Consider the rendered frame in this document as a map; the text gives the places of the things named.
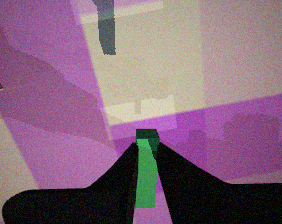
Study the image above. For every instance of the green rectangular post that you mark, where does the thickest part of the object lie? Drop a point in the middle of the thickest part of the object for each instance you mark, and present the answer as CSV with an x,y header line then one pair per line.
x,y
147,141

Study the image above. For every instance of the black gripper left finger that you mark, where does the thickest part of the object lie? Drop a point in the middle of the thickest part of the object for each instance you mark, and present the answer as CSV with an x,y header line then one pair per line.
x,y
109,200

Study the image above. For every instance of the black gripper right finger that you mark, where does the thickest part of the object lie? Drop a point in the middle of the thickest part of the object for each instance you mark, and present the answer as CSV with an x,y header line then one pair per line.
x,y
194,196

